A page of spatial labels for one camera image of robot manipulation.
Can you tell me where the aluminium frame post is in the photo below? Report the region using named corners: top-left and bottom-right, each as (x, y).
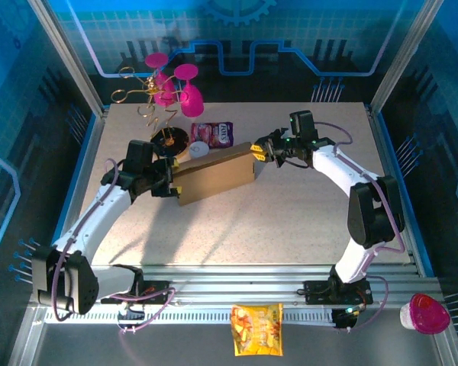
top-left (27, 0), bottom-right (111, 117)
top-left (367, 0), bottom-right (444, 115)

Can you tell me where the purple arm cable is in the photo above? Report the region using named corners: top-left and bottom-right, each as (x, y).
top-left (51, 158), bottom-right (176, 336)
top-left (312, 120), bottom-right (405, 333)

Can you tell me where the purple candy pouch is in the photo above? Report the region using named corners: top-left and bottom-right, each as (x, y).
top-left (190, 121), bottom-right (234, 149)

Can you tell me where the small black controller board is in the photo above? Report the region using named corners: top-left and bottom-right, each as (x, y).
top-left (331, 304), bottom-right (367, 332)

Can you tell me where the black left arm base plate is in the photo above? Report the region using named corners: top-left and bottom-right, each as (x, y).
top-left (98, 280), bottom-right (176, 306)

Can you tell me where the aluminium frame rail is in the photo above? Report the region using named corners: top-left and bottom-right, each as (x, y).
top-left (28, 262), bottom-right (443, 306)

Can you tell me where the small white cup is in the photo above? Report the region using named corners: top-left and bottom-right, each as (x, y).
top-left (189, 141), bottom-right (211, 160)

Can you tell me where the small white controller board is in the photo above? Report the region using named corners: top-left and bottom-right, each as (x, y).
top-left (116, 303), bottom-right (147, 336)

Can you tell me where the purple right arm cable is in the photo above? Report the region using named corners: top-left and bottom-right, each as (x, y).
top-left (312, 120), bottom-right (405, 333)

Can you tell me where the white slotted cable duct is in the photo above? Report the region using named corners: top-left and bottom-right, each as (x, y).
top-left (44, 307), bottom-right (337, 325)

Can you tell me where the pink plastic goblet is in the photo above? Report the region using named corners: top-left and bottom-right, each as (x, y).
top-left (144, 52), bottom-right (176, 108)
top-left (174, 63), bottom-right (205, 117)

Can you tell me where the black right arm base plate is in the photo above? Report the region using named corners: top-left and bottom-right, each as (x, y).
top-left (303, 280), bottom-right (374, 306)

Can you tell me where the yellow snack bag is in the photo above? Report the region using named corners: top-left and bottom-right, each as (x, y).
top-left (231, 303), bottom-right (285, 358)

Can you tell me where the brown cardboard paper box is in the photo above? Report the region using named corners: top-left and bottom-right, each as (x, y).
top-left (171, 141), bottom-right (257, 207)

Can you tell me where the white cup with pink lid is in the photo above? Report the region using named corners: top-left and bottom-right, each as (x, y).
top-left (399, 292), bottom-right (451, 336)

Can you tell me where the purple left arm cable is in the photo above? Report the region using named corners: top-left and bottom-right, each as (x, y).
top-left (51, 158), bottom-right (176, 336)

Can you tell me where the gold wire glass rack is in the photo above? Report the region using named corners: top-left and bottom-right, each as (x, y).
top-left (111, 66), bottom-right (190, 158)

